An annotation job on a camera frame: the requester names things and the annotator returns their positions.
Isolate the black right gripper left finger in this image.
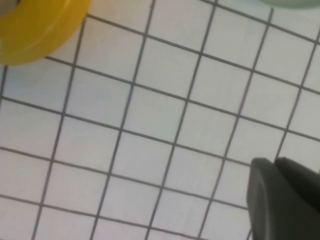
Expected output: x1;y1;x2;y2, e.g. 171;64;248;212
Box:
246;157;320;240

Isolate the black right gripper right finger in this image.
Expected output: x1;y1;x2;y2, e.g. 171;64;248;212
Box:
274;155;320;214

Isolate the yellow banana faint green tip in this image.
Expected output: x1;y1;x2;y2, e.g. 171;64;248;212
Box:
0;0;92;66

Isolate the teal round plate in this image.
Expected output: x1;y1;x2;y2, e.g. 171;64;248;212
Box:
257;0;320;9

